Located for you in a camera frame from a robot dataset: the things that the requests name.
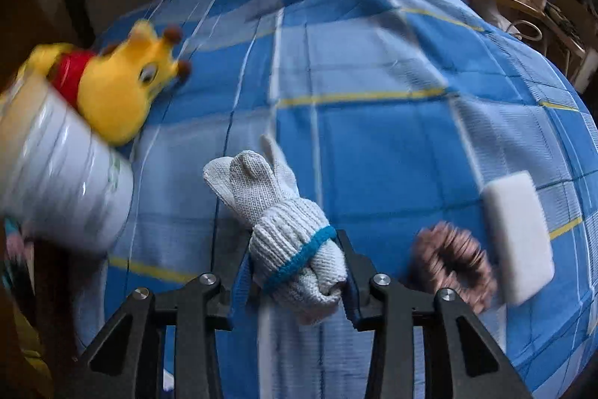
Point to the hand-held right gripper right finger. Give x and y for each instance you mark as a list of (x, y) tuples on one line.
[(356, 317)]

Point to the white sponge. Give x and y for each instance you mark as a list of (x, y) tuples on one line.
[(514, 235)]

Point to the white metal can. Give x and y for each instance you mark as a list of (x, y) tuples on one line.
[(56, 174)]

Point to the yellow plush toy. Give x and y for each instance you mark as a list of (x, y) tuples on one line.
[(117, 100)]

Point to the colourful printed cloth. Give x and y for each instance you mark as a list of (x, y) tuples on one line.
[(14, 249)]

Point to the wooden shelf unit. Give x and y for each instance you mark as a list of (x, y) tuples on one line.
[(567, 29)]

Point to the white knit glove blue band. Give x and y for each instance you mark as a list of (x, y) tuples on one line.
[(285, 230)]

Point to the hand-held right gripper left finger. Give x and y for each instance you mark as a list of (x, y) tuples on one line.
[(240, 291)]

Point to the blue checkered blanket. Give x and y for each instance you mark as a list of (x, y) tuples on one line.
[(373, 137)]

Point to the pink brown scrunchie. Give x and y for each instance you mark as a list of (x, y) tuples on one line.
[(460, 242)]

